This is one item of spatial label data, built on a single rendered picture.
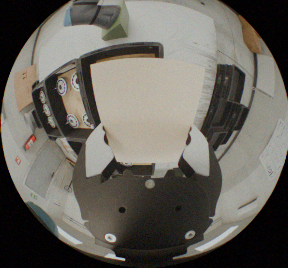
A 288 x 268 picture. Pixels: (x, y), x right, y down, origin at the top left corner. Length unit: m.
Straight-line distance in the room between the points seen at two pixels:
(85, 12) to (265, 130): 3.14
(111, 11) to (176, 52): 0.39
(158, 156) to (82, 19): 0.52
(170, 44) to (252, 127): 2.83
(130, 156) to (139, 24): 0.62
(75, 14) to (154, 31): 0.41
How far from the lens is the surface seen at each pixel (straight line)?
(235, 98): 1.32
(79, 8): 0.45
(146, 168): 0.75
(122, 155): 0.15
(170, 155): 0.15
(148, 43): 0.30
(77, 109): 0.57
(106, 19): 0.47
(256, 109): 2.98
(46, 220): 0.20
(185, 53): 0.58
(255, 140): 3.00
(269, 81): 2.88
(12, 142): 3.20
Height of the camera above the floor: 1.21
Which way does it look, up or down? 58 degrees down
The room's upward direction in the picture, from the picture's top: 180 degrees clockwise
